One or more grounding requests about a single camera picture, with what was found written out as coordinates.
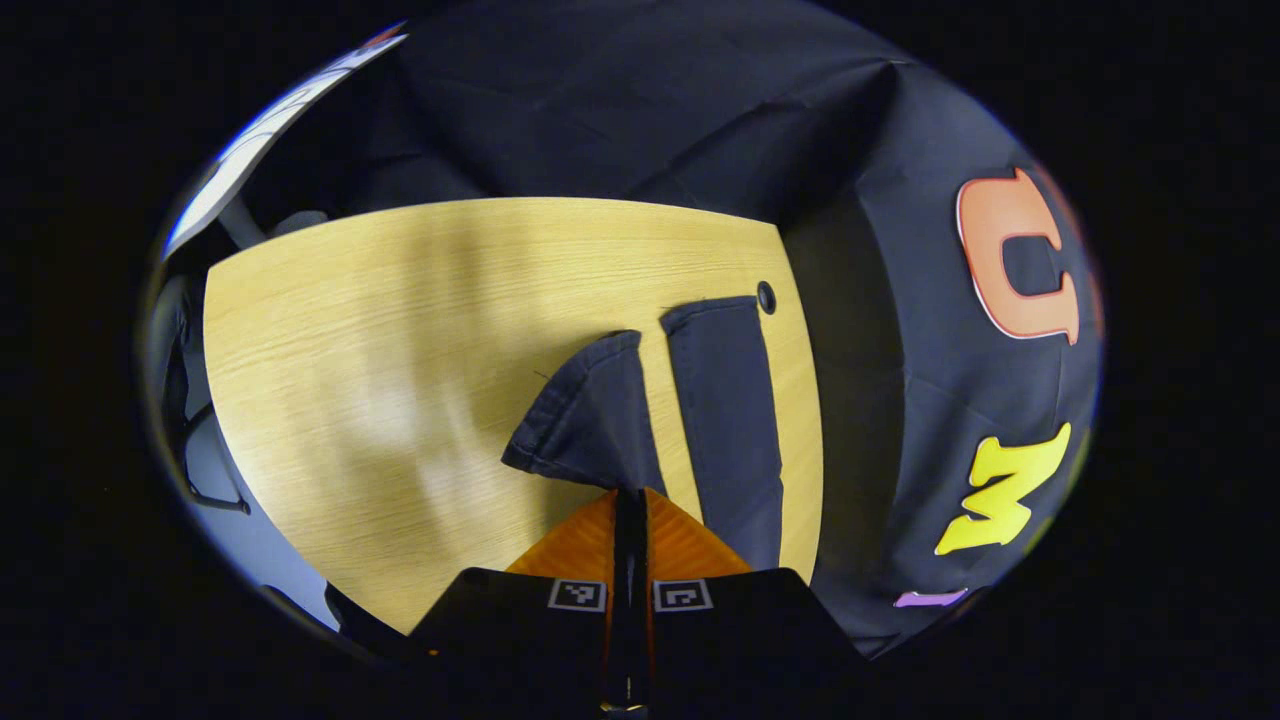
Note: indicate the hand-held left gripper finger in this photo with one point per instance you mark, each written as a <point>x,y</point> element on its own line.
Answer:
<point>641,600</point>
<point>622,600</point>

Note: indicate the dark blue jeans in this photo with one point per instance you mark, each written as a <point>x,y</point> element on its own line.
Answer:
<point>725,420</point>

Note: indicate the black backdrop cloth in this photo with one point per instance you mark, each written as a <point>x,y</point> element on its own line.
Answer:
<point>650,100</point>

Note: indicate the dark office chair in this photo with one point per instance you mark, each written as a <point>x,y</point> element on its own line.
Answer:
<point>175,340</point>

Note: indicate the white printed board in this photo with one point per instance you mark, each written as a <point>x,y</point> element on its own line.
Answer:
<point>250,150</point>

